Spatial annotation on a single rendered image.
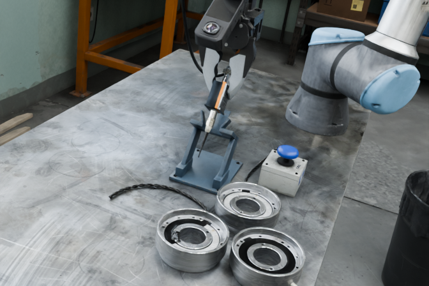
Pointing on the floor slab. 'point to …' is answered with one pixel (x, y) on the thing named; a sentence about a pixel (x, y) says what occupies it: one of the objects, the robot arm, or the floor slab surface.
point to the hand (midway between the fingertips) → (220, 91)
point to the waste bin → (410, 236)
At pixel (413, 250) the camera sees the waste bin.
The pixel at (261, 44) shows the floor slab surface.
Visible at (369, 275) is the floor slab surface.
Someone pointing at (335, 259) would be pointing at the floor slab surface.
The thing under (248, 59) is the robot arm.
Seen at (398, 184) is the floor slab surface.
